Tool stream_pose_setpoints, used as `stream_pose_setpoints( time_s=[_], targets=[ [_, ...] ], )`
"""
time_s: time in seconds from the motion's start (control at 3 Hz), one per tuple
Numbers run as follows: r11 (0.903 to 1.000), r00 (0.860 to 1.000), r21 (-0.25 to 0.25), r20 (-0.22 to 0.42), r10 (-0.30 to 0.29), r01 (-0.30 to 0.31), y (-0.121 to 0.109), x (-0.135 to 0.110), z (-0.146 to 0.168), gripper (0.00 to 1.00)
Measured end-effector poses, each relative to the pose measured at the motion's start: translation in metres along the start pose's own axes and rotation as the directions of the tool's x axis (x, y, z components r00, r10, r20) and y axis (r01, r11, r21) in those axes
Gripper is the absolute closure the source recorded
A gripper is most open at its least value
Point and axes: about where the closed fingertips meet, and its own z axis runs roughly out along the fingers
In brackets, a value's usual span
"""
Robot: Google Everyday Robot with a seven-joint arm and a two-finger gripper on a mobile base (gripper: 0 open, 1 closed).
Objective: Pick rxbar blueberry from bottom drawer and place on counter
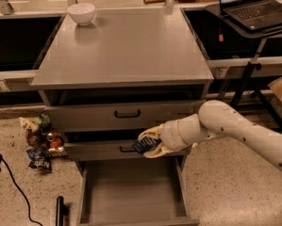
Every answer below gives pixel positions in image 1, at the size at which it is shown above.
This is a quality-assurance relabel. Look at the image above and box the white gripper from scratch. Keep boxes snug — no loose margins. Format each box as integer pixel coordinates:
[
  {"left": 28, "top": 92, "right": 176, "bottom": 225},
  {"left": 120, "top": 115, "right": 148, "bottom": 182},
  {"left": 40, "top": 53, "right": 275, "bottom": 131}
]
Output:
[{"left": 138, "top": 120, "right": 187, "bottom": 158}]

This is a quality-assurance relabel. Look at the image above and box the blue rxbar snack bar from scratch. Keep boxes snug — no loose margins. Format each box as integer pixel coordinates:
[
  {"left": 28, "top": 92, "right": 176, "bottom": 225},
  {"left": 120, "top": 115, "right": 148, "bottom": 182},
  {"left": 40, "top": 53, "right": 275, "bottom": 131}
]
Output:
[{"left": 132, "top": 137, "right": 161, "bottom": 154}]

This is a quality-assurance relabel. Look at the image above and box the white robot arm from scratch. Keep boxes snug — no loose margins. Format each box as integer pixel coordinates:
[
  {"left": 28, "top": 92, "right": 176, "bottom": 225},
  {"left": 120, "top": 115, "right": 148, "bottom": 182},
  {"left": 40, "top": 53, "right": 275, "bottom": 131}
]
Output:
[{"left": 133, "top": 100, "right": 282, "bottom": 171}]

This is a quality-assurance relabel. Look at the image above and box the grey open bottom drawer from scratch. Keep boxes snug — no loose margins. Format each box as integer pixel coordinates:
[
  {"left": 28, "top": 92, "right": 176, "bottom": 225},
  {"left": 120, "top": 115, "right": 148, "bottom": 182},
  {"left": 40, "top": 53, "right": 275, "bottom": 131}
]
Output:
[{"left": 77, "top": 157, "right": 199, "bottom": 226}]

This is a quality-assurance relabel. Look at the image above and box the grey middle drawer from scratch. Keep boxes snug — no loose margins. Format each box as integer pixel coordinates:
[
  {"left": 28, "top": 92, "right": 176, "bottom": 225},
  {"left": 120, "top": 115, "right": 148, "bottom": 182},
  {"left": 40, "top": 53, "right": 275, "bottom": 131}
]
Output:
[{"left": 63, "top": 137, "right": 195, "bottom": 162}]

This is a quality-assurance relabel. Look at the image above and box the grey drawer cabinet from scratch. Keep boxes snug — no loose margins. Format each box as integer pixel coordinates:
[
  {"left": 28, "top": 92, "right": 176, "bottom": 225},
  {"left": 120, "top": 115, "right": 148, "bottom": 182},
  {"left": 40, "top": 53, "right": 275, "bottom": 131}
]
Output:
[{"left": 30, "top": 7, "right": 215, "bottom": 165}]

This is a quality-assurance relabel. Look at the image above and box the grey top drawer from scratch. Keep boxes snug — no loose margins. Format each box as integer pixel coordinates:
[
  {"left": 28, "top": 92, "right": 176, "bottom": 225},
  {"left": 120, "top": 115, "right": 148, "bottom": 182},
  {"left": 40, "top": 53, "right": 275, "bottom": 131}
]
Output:
[{"left": 45, "top": 100, "right": 204, "bottom": 132}]

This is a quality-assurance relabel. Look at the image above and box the pile of snack packets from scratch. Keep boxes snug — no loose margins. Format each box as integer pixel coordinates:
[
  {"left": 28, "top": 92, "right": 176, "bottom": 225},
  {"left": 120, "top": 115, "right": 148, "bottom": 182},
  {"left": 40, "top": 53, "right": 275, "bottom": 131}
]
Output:
[{"left": 19, "top": 113, "right": 67, "bottom": 157}]

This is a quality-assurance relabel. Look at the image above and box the dark blue snack bag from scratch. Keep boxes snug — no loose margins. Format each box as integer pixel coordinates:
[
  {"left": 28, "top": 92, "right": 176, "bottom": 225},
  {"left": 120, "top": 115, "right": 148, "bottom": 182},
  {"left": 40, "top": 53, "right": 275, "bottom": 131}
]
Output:
[{"left": 26, "top": 148, "right": 52, "bottom": 172}]

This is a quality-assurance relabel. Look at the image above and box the black laptop stand table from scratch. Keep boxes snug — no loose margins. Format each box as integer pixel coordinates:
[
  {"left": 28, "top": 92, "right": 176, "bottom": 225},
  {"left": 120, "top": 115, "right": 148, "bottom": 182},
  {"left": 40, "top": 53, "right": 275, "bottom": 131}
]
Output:
[{"left": 205, "top": 4, "right": 282, "bottom": 132}]

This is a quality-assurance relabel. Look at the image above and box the white bowl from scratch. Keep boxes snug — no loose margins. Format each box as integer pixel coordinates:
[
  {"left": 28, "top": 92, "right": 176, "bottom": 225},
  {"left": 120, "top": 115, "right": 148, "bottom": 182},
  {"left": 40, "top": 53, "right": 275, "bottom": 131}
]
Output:
[{"left": 67, "top": 3, "right": 95, "bottom": 25}]

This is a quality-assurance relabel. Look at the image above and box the black open laptop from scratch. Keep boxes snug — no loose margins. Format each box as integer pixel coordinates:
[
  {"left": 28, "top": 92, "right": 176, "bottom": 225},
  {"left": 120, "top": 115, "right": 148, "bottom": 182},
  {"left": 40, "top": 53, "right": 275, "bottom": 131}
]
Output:
[{"left": 219, "top": 0, "right": 282, "bottom": 31}]

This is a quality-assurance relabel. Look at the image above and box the black power cable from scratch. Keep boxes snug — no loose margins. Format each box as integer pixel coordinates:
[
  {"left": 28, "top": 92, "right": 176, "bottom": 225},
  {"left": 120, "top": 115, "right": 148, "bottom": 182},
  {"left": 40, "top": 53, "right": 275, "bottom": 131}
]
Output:
[{"left": 1, "top": 159, "right": 44, "bottom": 226}]

